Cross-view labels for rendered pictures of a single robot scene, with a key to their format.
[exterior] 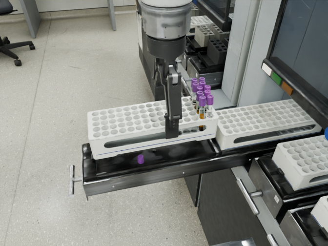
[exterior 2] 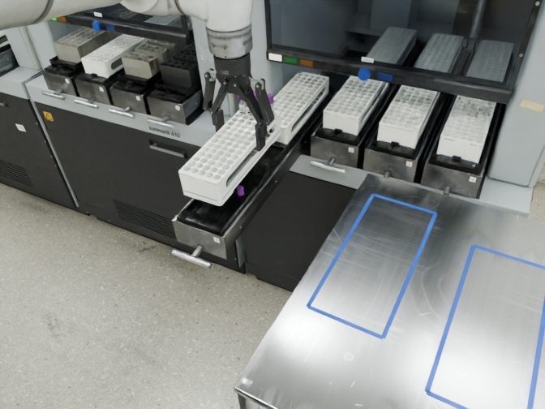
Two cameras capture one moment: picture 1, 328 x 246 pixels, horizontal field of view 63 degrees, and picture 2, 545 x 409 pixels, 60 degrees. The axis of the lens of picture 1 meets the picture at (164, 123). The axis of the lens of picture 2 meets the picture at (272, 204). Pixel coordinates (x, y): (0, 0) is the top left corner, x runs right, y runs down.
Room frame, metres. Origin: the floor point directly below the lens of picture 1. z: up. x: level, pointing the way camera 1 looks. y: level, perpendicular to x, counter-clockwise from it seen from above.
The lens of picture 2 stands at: (-0.18, 0.63, 1.53)
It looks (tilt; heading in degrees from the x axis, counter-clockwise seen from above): 42 degrees down; 313
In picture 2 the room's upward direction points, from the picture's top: 4 degrees counter-clockwise
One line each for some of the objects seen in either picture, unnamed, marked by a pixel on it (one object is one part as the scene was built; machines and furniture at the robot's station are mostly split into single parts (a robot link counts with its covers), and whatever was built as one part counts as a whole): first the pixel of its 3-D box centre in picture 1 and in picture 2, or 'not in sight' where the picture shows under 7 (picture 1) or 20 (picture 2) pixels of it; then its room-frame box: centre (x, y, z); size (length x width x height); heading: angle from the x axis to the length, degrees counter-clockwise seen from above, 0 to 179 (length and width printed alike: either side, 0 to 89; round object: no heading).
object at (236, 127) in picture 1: (265, 123); (293, 107); (0.56, -0.28, 0.83); 0.30 x 0.10 x 0.06; 104
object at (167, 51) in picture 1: (166, 54); (233, 72); (0.50, 0.00, 1.07); 0.08 x 0.07 x 0.09; 14
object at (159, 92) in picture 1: (160, 98); (220, 125); (0.55, 0.01, 0.93); 0.03 x 0.01 x 0.07; 104
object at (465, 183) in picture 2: not in sight; (473, 114); (0.17, -0.63, 0.78); 0.73 x 0.14 x 0.09; 104
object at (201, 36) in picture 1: (201, 37); (139, 66); (1.10, -0.16, 0.85); 0.12 x 0.02 x 0.06; 14
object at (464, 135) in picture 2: not in sight; (469, 121); (0.14, -0.49, 0.83); 0.30 x 0.10 x 0.06; 104
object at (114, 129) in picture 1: (153, 124); (233, 150); (0.49, 0.03, 0.89); 0.30 x 0.10 x 0.06; 104
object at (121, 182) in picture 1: (202, 148); (265, 157); (0.52, -0.11, 0.78); 0.73 x 0.14 x 0.09; 104
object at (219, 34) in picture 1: (216, 35); (152, 58); (1.12, -0.23, 0.85); 0.12 x 0.02 x 0.06; 13
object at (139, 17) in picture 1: (138, 30); not in sight; (2.24, 0.22, 0.43); 0.27 x 0.02 x 0.36; 14
